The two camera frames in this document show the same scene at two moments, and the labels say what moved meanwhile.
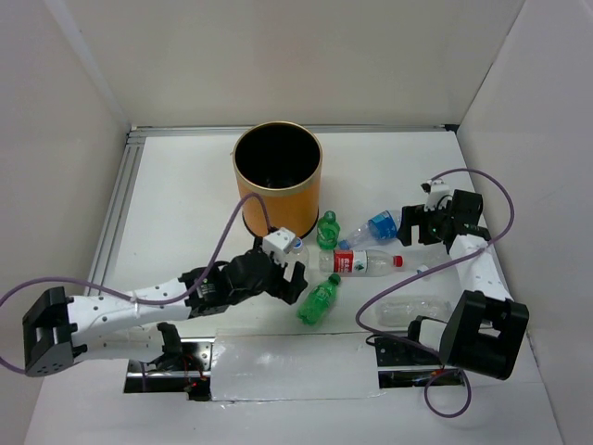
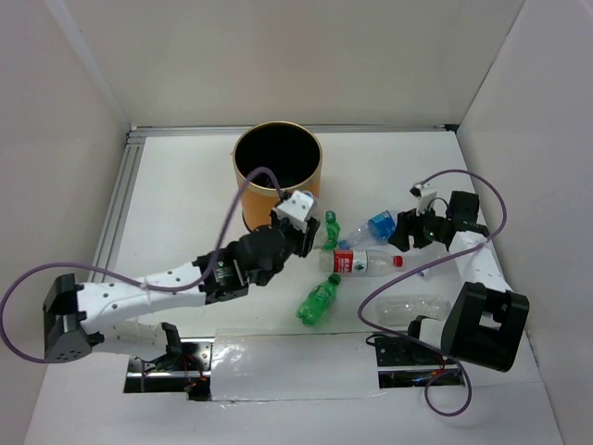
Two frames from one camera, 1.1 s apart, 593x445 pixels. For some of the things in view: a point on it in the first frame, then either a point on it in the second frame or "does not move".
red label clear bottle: x=357 y=262 does not move
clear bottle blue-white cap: x=298 y=255 -> x=319 y=210
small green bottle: x=328 y=230 does not move
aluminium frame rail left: x=135 y=139 does not move
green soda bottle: x=318 y=300 does not move
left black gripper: x=284 y=288 -> x=308 y=238
